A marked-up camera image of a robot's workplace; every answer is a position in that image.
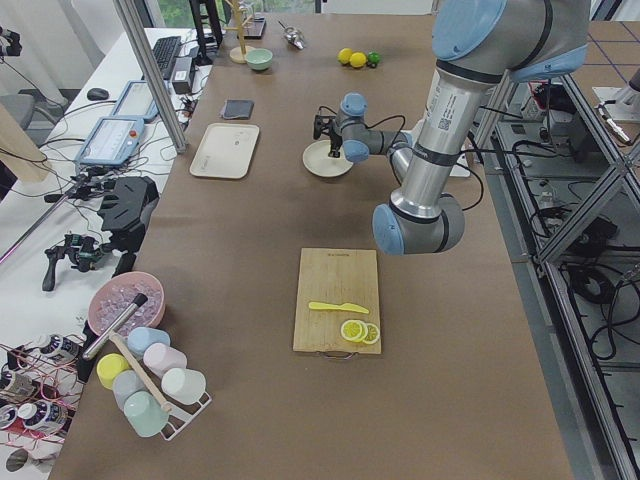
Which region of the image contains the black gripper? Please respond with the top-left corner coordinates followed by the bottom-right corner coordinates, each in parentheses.
top-left (313, 114), bottom-right (343, 158)

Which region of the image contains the cream round plate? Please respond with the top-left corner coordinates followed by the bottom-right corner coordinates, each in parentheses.
top-left (302, 140), bottom-right (354, 178)

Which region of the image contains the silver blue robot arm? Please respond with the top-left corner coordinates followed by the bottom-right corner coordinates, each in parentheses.
top-left (313, 0), bottom-right (590, 255)

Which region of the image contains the cream rabbit tray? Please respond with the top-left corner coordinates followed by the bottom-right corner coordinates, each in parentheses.
top-left (189, 123), bottom-right (260, 180)

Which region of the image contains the yellow lemon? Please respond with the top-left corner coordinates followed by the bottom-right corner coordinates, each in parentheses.
top-left (337, 48), bottom-right (353, 65)
top-left (348, 51), bottom-right (368, 69)

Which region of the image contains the green lime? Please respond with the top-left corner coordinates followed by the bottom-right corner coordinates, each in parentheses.
top-left (367, 51), bottom-right (381, 68)

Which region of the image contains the grey folded cloth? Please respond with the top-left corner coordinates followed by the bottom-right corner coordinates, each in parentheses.
top-left (220, 99), bottom-right (254, 120)

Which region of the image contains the mint green bowl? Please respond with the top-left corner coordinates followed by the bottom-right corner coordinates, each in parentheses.
top-left (245, 48), bottom-right (273, 72)

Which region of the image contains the steel scoop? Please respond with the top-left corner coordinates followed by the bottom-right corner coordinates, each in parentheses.
top-left (278, 20), bottom-right (307, 50)

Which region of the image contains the wooden cup stand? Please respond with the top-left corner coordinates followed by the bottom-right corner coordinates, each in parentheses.
top-left (224, 0), bottom-right (254, 64)

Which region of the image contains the bamboo cutting board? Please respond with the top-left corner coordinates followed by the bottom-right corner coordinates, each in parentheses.
top-left (292, 248), bottom-right (382, 358)

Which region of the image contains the yellow plastic knife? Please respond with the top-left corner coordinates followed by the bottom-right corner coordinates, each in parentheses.
top-left (308, 301), bottom-right (370, 315)

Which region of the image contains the lemon slice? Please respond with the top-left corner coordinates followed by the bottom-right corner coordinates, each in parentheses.
top-left (340, 319), bottom-right (381, 345)

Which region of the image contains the black keyboard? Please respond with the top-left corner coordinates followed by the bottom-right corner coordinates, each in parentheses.
top-left (152, 36), bottom-right (182, 80)

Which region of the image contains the blue teach pendant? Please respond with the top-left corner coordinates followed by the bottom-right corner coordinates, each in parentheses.
top-left (111, 80), bottom-right (158, 122)
top-left (75, 116), bottom-right (145, 167)

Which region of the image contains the black computer mouse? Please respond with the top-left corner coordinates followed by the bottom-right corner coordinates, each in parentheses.
top-left (86, 87), bottom-right (110, 101)

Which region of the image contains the steel muddler stick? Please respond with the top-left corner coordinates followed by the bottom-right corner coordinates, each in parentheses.
top-left (81, 293), bottom-right (148, 361)

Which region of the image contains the pink bowl with ice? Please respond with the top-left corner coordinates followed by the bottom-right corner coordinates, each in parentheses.
top-left (87, 271), bottom-right (165, 337)

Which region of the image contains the pastel cup rack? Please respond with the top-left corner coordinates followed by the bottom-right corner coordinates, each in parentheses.
top-left (107, 332), bottom-right (213, 441)

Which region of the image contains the aluminium frame post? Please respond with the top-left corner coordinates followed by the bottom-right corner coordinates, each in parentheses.
top-left (113, 0), bottom-right (187, 154)

